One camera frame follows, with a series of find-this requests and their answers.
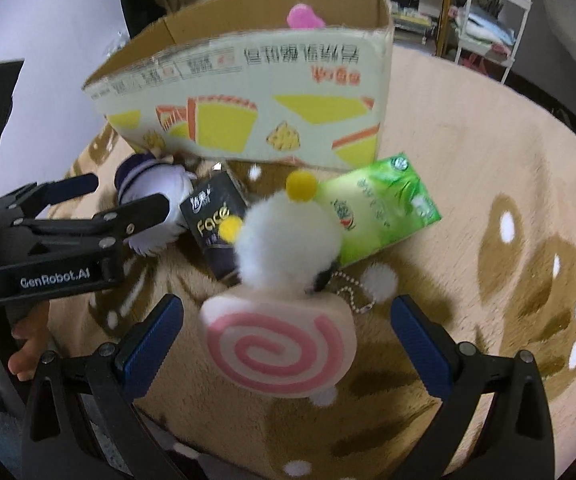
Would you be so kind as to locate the green tissue pack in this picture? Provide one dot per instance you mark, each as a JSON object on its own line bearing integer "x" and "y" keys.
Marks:
{"x": 383, "y": 205}

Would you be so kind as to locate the person's left hand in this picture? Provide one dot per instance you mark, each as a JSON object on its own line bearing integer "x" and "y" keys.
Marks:
{"x": 30, "y": 352}

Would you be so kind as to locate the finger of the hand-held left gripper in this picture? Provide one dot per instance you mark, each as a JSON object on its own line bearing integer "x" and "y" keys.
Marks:
{"x": 150, "y": 206}
{"x": 80, "y": 183}

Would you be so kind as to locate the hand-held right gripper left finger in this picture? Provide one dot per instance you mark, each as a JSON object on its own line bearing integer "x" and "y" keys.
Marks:
{"x": 153, "y": 345}

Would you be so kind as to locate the wooden shelf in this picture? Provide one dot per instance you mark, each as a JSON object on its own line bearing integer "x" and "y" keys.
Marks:
{"x": 443, "y": 20}

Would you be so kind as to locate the white fluffy plush with yellow pompoms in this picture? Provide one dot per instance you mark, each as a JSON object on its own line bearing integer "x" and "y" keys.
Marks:
{"x": 283, "y": 240}

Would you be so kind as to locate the white metal cart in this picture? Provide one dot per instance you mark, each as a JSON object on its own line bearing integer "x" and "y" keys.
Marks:
{"x": 521, "y": 25}

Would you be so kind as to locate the purple plush toy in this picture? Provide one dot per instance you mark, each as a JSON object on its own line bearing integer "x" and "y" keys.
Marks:
{"x": 154, "y": 175}

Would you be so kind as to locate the printed cardboard box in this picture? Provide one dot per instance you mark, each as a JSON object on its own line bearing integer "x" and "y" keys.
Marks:
{"x": 248, "y": 110}

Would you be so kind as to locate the black tissue pack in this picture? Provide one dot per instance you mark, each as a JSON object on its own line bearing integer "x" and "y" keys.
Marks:
{"x": 208, "y": 232}

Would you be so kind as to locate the pile of magazines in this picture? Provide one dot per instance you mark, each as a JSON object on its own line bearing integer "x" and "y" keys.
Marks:
{"x": 413, "y": 15}

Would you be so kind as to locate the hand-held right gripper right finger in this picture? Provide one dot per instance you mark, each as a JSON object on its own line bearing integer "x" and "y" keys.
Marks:
{"x": 420, "y": 345}

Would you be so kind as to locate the beige patterned blanket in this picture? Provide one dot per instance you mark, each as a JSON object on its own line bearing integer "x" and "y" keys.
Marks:
{"x": 468, "y": 160}

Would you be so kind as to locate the light blue folded cloth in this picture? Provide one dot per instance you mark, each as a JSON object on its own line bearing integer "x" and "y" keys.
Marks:
{"x": 488, "y": 27}

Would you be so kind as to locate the pink swirl plush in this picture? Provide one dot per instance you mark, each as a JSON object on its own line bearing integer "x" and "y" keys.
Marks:
{"x": 273, "y": 350}

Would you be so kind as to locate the black hanging garment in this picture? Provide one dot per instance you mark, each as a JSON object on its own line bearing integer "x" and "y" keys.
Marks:
{"x": 138, "y": 5}

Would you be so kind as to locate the pink plush toy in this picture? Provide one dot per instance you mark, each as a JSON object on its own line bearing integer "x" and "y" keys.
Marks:
{"x": 304, "y": 16}

